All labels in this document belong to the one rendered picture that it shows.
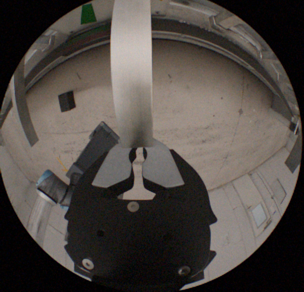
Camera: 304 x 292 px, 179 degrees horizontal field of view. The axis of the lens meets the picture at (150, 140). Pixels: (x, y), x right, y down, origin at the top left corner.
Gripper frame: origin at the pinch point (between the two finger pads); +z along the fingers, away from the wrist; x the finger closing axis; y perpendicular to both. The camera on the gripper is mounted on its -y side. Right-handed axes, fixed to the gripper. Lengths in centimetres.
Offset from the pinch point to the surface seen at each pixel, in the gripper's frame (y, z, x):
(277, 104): -33, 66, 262
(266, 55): -29, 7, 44
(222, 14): -29.6, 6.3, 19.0
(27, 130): -3.8, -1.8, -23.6
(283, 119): -11, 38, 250
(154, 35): -50, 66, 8
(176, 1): -45, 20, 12
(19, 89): -12.8, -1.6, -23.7
